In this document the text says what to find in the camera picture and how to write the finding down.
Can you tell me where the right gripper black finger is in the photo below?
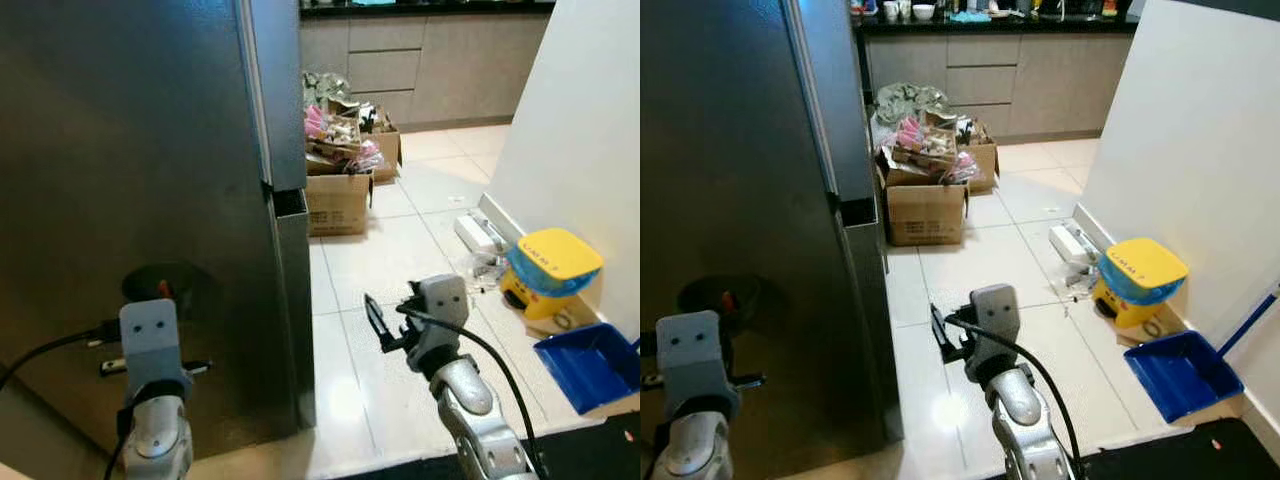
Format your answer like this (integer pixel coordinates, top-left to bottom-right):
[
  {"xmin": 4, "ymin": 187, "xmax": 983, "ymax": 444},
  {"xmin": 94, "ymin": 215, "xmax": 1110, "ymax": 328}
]
[
  {"xmin": 364, "ymin": 293, "xmax": 395, "ymax": 354},
  {"xmin": 930, "ymin": 303, "xmax": 957, "ymax": 364}
]

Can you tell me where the grey steel fridge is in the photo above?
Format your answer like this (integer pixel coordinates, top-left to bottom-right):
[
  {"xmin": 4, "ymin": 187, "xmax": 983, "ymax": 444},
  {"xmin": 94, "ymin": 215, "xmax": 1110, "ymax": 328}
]
[
  {"xmin": 640, "ymin": 0, "xmax": 906, "ymax": 471},
  {"xmin": 0, "ymin": 0, "xmax": 317, "ymax": 461}
]

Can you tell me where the white power strip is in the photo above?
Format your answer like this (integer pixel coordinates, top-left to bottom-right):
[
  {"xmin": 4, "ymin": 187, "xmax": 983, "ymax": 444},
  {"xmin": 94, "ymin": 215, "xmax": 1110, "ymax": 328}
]
[
  {"xmin": 455, "ymin": 213, "xmax": 511, "ymax": 256},
  {"xmin": 1048, "ymin": 222, "xmax": 1101, "ymax": 266}
]

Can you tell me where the flat cardboard sheet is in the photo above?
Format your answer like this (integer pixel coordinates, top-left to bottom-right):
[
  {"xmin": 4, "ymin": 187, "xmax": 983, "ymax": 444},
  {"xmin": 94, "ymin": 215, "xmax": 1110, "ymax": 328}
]
[
  {"xmin": 525, "ymin": 300, "xmax": 601, "ymax": 341},
  {"xmin": 1115, "ymin": 315, "xmax": 1186, "ymax": 348}
]

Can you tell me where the blue plastic dustpan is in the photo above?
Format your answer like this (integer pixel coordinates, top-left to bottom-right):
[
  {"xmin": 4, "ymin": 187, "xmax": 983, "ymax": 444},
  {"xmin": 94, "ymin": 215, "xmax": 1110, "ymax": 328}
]
[
  {"xmin": 533, "ymin": 322, "xmax": 641, "ymax": 416},
  {"xmin": 1123, "ymin": 285, "xmax": 1280, "ymax": 424}
]

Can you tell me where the yellow bin blue bag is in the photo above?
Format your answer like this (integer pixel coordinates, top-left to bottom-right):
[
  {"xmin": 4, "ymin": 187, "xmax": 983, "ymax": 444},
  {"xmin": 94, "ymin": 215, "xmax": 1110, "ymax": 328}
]
[
  {"xmin": 498, "ymin": 228, "xmax": 605, "ymax": 323},
  {"xmin": 1090, "ymin": 237, "xmax": 1191, "ymax": 329}
]

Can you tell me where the open cardboard box with packets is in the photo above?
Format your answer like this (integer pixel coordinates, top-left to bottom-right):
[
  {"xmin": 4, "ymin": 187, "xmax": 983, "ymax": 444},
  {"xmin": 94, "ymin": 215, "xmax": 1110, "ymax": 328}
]
[
  {"xmin": 925, "ymin": 110, "xmax": 1001, "ymax": 196},
  {"xmin": 345, "ymin": 100, "xmax": 403, "ymax": 183}
]

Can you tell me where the green grey crumpled bag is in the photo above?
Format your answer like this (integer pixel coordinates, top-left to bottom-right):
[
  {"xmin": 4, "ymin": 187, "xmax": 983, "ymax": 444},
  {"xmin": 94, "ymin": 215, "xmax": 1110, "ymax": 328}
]
[
  {"xmin": 872, "ymin": 83, "xmax": 951, "ymax": 126},
  {"xmin": 303, "ymin": 72, "xmax": 351, "ymax": 109}
]

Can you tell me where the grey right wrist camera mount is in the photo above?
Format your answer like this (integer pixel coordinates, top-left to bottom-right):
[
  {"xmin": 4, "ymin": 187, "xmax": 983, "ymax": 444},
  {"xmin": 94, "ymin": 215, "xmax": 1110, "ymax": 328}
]
[
  {"xmin": 415, "ymin": 275, "xmax": 471, "ymax": 359},
  {"xmin": 968, "ymin": 284, "xmax": 1023, "ymax": 373}
]

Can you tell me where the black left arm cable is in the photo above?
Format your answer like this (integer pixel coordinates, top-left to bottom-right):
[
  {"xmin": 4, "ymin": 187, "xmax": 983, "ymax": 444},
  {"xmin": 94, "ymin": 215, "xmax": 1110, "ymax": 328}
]
[{"xmin": 0, "ymin": 322, "xmax": 123, "ymax": 393}]

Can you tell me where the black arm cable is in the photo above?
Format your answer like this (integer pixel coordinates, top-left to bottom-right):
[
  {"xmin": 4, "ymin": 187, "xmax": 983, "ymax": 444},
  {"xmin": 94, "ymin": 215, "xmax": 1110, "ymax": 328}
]
[
  {"xmin": 945, "ymin": 315, "xmax": 1086, "ymax": 479},
  {"xmin": 0, "ymin": 322, "xmax": 123, "ymax": 393},
  {"xmin": 398, "ymin": 305, "xmax": 549, "ymax": 479}
]

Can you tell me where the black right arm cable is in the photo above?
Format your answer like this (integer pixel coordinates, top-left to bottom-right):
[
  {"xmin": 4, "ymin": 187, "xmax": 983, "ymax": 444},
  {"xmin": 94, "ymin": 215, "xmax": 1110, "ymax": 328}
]
[
  {"xmin": 945, "ymin": 315, "xmax": 1086, "ymax": 479},
  {"xmin": 398, "ymin": 305, "xmax": 549, "ymax": 479}
]

